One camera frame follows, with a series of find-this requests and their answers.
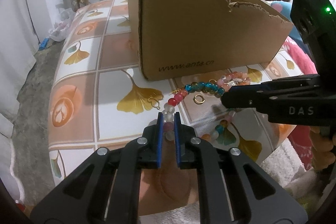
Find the multicolour bead bracelet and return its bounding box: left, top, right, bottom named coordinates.
left=162, top=80, right=237, bottom=143

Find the person's right hand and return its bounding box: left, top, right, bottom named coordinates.
left=309, top=127, right=335, bottom=170

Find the blue plush toy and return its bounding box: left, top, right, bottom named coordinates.
left=270, top=1, right=310, bottom=55

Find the patterned ginkgo table cloth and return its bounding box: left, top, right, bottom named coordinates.
left=48, top=0, right=320, bottom=215

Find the gold swirl earring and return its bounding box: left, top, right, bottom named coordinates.
left=147, top=97, right=161, bottom=110

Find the brown cardboard box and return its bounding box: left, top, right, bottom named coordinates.
left=128, top=0, right=293, bottom=81

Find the white plastic bag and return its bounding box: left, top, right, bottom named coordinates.
left=49, top=8, right=76, bottom=42

